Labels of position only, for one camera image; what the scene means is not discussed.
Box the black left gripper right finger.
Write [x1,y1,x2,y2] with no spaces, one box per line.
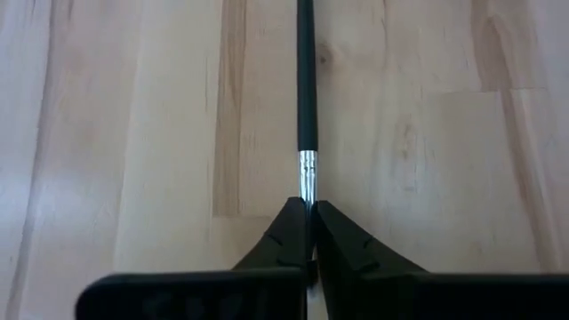
[316,200,569,320]

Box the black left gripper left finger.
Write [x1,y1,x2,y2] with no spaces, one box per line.
[75,196,310,320]

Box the thin black makeup brush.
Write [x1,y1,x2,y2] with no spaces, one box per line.
[296,0,320,210]

